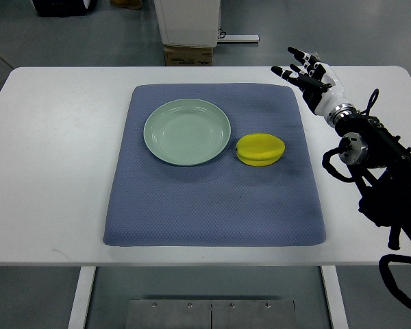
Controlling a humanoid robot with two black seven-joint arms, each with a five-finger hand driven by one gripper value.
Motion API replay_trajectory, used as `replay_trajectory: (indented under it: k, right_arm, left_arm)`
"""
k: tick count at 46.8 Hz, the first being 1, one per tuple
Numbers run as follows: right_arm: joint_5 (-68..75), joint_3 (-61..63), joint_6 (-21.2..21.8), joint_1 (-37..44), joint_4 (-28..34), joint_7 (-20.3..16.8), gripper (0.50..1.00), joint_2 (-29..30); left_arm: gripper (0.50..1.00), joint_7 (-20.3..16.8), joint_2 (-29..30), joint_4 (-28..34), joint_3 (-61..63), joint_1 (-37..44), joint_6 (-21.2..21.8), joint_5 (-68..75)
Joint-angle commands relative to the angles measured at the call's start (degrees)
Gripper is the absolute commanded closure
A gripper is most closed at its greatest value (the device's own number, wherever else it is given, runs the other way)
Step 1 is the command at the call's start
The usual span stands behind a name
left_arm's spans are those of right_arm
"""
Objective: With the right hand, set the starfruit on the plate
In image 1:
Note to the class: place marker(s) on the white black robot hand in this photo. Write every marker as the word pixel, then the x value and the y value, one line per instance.
pixel 321 89

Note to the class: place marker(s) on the metal base plate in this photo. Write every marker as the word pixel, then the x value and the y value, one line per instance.
pixel 211 314

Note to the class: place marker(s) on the right white table leg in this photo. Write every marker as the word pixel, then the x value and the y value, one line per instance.
pixel 334 299

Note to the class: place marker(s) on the left white table leg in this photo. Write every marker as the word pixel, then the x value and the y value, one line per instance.
pixel 81 302

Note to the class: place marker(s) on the tan work boot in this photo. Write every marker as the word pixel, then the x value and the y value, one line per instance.
pixel 127 4

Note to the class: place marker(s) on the yellow starfruit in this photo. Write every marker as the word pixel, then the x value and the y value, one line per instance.
pixel 259 149

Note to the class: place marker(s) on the white floor bar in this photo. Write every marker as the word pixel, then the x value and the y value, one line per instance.
pixel 239 38

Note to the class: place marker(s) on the white table leg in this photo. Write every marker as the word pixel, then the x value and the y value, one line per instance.
pixel 334 299
pixel 81 302

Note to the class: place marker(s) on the black wheeled device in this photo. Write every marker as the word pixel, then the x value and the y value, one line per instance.
pixel 62 8

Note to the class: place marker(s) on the blue textured mat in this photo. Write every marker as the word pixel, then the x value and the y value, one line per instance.
pixel 222 203

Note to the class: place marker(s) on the pale green plate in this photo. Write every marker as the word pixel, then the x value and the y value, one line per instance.
pixel 187 132

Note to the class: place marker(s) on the cardboard box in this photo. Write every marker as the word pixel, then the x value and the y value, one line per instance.
pixel 187 56

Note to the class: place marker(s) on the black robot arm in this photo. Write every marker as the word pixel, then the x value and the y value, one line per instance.
pixel 369 156

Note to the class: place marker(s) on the white cabinet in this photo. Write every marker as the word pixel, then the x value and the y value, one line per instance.
pixel 189 23

